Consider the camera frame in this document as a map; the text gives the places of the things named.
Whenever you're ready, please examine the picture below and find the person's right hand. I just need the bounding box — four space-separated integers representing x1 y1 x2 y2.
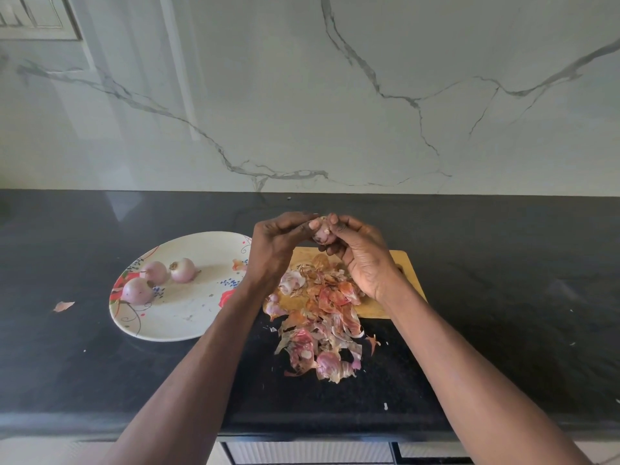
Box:
317 213 406 306

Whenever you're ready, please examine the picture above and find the person's left hand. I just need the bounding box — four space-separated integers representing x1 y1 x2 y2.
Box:
241 211 322 297

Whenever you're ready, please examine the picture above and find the partly peeled small onion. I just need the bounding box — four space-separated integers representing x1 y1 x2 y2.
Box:
312 218 336 243

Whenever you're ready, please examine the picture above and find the person's left forearm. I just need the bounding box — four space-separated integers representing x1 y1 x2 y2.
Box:
101 278 282 465

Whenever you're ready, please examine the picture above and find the person's right forearm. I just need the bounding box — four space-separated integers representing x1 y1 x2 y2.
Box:
377 281 594 465

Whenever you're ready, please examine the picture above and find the wooden cutting board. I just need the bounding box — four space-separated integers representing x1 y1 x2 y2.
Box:
285 247 428 320

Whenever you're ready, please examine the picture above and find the pile of onion peels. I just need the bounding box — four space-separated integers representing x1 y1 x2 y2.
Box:
263 254 382 385

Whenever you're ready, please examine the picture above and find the peeled small pink onion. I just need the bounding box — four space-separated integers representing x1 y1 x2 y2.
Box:
119 277 155 306
140 261 168 285
169 258 201 284

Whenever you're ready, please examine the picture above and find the white floral oval plate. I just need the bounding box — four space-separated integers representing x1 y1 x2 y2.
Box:
108 231 253 343

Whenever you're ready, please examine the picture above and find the white wall switch panel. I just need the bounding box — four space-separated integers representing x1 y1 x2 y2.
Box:
0 0 81 42

